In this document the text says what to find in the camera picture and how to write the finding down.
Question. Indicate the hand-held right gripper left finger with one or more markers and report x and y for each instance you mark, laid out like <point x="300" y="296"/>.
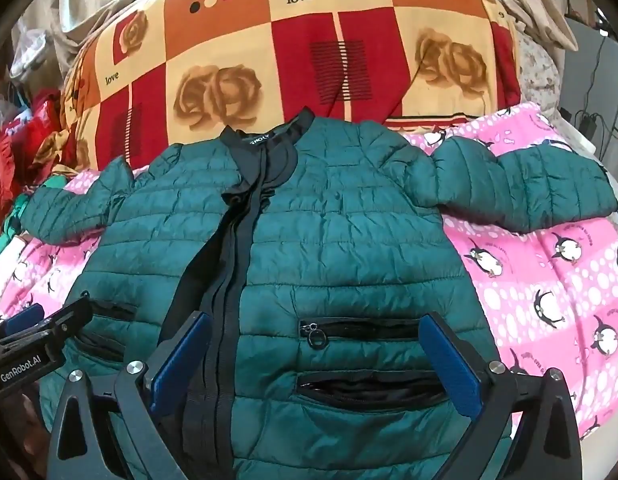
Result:
<point x="181" y="355"/>

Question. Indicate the pink penguin-print blanket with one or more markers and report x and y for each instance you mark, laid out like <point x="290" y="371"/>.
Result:
<point x="539" y="280"/>

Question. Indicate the white curtain cloth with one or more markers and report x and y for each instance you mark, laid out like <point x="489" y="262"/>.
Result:
<point x="84" y="5"/>

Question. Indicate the white floral cloth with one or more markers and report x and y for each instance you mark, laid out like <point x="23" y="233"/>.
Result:
<point x="536" y="77"/>

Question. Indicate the red orange rose-print quilt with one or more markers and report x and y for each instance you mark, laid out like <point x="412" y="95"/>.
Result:
<point x="299" y="60"/>

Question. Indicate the green cloth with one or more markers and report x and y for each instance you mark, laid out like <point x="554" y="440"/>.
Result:
<point x="6" y="232"/>

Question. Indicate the green puffer jacket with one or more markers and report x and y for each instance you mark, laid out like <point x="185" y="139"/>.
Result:
<point x="339" y="240"/>

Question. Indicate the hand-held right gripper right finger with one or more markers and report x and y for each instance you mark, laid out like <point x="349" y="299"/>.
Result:
<point x="449" y="365"/>

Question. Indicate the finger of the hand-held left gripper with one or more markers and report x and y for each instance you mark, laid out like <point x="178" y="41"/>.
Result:
<point x="25" y="316"/>
<point x="69" y="316"/>

